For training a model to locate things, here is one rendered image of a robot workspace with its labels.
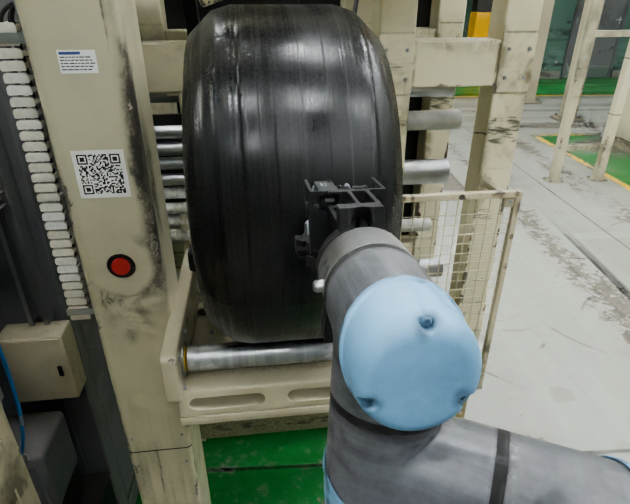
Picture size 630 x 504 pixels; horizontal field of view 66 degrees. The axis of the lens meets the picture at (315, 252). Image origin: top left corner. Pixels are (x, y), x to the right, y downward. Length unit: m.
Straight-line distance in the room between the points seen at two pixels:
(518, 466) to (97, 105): 0.68
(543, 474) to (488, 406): 1.83
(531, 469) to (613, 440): 1.90
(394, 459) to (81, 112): 0.64
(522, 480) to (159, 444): 0.89
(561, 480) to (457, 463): 0.06
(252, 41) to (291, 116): 0.12
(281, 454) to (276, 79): 1.49
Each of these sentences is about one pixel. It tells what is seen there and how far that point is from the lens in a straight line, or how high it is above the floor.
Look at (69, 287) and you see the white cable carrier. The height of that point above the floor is 1.02.
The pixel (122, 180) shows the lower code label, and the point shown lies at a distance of 0.81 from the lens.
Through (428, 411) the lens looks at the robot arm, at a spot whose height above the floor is 1.26.
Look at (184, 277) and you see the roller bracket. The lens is 1.04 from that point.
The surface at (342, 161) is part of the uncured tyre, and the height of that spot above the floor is 1.28.
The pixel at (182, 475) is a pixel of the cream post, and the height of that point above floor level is 0.54.
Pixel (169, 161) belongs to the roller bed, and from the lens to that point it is 1.22.
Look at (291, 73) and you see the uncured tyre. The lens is 0.65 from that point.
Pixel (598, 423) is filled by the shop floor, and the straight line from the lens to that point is 2.28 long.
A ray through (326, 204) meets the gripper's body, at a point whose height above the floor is 1.29.
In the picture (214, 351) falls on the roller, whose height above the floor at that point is 0.92.
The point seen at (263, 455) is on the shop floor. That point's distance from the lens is 1.91.
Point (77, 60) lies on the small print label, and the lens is 0.78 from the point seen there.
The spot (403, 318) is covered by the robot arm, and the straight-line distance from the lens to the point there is 0.26.
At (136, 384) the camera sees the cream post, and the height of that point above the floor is 0.80.
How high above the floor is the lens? 1.46
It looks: 28 degrees down
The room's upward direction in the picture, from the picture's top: straight up
